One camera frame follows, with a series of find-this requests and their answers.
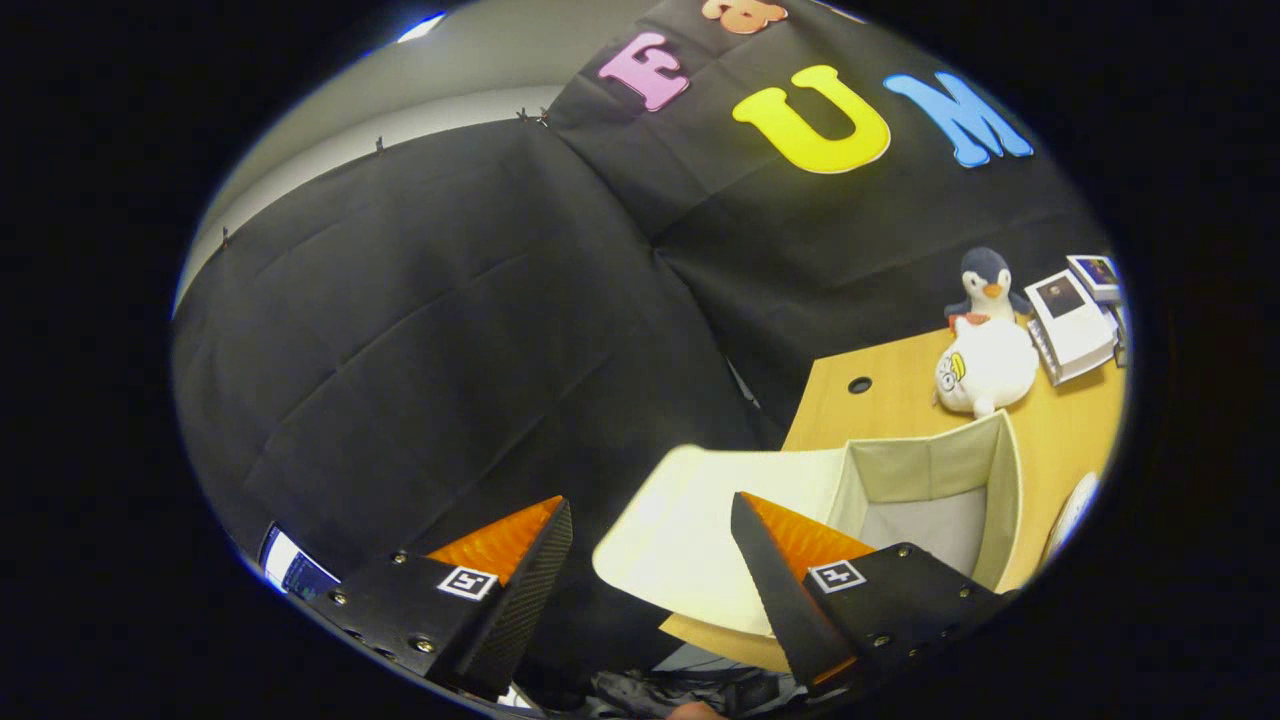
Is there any grey fabric storage box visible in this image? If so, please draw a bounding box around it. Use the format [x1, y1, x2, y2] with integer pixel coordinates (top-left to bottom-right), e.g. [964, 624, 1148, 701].
[592, 409, 1024, 643]

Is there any penguin plush toy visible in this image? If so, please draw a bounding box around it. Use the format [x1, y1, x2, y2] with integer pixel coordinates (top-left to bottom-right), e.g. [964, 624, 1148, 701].
[944, 246, 1032, 327]

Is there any black backdrop cloth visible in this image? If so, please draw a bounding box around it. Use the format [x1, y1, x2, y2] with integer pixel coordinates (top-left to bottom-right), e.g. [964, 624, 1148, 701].
[170, 0, 1111, 701]

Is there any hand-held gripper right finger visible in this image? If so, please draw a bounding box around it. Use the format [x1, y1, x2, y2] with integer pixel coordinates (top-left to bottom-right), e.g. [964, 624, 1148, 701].
[730, 491, 1013, 699]

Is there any white book with portrait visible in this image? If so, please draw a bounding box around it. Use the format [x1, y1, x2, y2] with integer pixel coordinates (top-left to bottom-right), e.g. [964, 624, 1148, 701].
[1023, 269, 1119, 387]

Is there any dark cloth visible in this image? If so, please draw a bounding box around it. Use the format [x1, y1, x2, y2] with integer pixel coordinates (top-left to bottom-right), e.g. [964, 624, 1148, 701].
[590, 645, 791, 720]

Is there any white canvas shoe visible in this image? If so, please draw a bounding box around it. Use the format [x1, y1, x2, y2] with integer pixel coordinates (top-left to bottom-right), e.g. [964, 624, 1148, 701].
[1044, 471, 1100, 563]

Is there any white round plush toy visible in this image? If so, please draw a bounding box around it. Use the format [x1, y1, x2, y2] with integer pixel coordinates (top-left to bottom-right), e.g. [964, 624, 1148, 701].
[934, 314, 1040, 420]

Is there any book with blue cover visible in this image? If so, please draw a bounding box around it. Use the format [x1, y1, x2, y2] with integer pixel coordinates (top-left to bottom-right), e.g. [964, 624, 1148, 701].
[1065, 254, 1124, 305]

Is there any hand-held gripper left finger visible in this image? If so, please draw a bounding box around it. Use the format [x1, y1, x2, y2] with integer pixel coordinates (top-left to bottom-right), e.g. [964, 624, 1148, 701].
[303, 495, 576, 701]

